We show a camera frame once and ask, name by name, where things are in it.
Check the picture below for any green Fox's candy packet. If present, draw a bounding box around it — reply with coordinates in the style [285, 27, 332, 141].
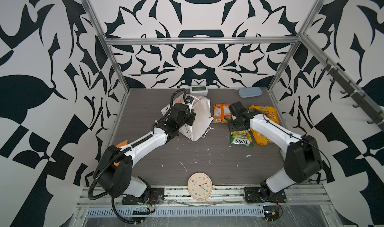
[230, 130, 253, 147]

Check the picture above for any orange snack packet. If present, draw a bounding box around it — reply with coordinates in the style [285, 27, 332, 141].
[213, 104, 232, 124]

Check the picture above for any patterned paper gift bag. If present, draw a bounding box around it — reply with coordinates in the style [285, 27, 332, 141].
[179, 94, 214, 142]

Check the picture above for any yellow snack packet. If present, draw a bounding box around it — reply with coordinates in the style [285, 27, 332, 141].
[249, 105, 280, 124]
[251, 129, 273, 146]

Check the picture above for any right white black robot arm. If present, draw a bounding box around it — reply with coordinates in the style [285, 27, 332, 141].
[229, 101, 324, 202]

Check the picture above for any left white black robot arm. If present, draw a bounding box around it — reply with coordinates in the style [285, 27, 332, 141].
[88, 103, 196, 202]

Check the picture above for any blue-grey glasses case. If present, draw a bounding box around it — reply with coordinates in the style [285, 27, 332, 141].
[238, 87, 263, 98]

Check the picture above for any white digital clock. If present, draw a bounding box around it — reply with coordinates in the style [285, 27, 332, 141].
[190, 85, 208, 96]

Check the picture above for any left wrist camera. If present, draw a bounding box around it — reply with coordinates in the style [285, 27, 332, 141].
[185, 95, 195, 111]

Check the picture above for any round beige wall clock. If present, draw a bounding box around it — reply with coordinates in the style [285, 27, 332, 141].
[187, 173, 215, 201]

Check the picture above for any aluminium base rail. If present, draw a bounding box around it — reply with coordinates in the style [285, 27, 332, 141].
[70, 181, 342, 227]

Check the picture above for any left black corrugated cable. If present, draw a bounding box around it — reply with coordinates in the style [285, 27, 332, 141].
[87, 150, 130, 201]

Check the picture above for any black wall hook rack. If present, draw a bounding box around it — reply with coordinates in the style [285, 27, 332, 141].
[320, 58, 384, 132]

